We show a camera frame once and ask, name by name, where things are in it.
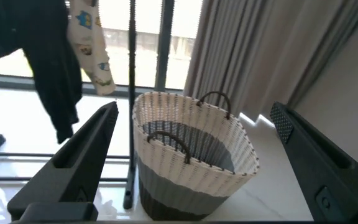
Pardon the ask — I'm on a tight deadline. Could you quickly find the grey curtain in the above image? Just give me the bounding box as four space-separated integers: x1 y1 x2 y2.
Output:
183 0 358 123

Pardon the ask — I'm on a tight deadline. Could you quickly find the window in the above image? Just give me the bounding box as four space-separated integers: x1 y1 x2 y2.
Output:
0 0 205 99

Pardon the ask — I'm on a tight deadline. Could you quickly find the cream printed garment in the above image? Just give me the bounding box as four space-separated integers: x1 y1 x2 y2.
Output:
66 0 117 96

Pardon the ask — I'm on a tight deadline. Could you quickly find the black clothes rack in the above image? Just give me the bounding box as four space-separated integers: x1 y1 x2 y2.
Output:
0 0 138 210

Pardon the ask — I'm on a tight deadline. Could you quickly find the black garment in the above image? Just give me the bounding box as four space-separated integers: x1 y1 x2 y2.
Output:
0 0 84 145

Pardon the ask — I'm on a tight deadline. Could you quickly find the white laundry basket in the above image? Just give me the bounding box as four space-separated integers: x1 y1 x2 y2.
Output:
131 90 260 222

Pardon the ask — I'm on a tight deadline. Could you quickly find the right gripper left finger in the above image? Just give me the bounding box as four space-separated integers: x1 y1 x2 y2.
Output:
7 101 119 222

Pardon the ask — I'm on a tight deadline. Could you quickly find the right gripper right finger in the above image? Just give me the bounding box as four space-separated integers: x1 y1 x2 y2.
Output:
269 101 358 222

